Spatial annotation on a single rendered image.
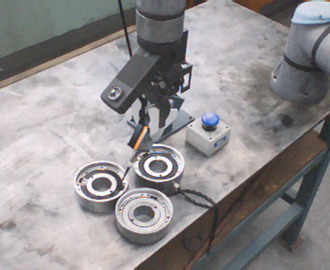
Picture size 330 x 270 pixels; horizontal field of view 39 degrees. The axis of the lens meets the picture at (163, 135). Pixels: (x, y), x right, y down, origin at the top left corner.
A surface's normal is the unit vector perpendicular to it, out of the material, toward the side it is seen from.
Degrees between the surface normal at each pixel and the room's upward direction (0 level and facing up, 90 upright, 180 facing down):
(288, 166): 0
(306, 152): 0
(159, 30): 90
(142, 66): 32
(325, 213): 0
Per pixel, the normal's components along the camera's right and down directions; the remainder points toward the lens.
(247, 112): 0.06, -0.74
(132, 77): -0.32, -0.39
